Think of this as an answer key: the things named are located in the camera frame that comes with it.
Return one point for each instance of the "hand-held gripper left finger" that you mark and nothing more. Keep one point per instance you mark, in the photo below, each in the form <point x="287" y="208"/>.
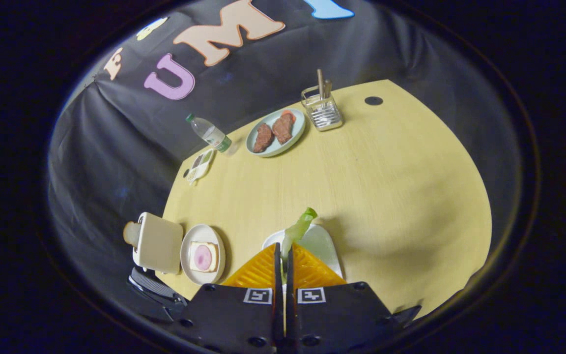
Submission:
<point x="234" y="314"/>

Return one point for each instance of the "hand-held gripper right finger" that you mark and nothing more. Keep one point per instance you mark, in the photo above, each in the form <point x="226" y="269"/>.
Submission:
<point x="337" y="314"/>

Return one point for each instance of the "green lettuce leaf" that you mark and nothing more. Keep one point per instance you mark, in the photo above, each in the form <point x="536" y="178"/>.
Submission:
<point x="298" y="228"/>

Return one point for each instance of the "white bread slice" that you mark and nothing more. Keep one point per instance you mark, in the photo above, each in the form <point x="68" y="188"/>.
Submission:
<point x="214" y="256"/>

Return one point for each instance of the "pink ham slice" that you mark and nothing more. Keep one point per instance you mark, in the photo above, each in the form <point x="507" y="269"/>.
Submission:
<point x="203" y="256"/>

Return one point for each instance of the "empty white plate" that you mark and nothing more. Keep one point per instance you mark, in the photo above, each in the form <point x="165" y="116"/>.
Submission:
<point x="320" y="243"/>

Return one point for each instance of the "white plate with sandwich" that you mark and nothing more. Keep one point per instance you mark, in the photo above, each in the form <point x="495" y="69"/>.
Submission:
<point x="187" y="255"/>

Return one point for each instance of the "dark ribbed object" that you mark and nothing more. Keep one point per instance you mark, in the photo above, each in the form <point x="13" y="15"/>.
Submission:
<point x="153" y="290"/>

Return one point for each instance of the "cream toaster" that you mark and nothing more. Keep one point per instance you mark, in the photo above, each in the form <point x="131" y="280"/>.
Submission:
<point x="160" y="243"/>

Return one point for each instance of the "toast slice in toaster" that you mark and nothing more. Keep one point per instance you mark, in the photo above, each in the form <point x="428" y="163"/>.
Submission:
<point x="130" y="233"/>

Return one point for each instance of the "small white sauce tray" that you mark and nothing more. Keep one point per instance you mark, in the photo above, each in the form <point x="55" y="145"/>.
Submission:
<point x="200" y="166"/>

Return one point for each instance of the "brown steak piece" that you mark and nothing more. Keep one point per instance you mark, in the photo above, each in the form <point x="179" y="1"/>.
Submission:
<point x="263" y="137"/>
<point x="283" y="129"/>

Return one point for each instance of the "clear plastic water bottle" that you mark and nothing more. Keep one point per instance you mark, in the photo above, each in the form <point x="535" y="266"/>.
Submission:
<point x="209" y="132"/>

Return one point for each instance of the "light blue plate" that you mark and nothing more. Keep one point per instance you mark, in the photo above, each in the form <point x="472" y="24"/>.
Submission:
<point x="298" y="130"/>

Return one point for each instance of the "black backdrop cloth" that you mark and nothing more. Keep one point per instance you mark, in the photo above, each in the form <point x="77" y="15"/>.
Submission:
<point x="130" y="147"/>

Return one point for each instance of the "metal utensil holder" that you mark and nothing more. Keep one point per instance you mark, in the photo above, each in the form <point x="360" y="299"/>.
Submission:
<point x="325" y="114"/>

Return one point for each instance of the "red tomato slice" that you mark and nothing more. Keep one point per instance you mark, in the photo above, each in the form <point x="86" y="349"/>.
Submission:
<point x="290" y="114"/>

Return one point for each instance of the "black table grommet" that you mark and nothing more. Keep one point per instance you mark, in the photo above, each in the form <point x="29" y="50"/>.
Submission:
<point x="373" y="101"/>

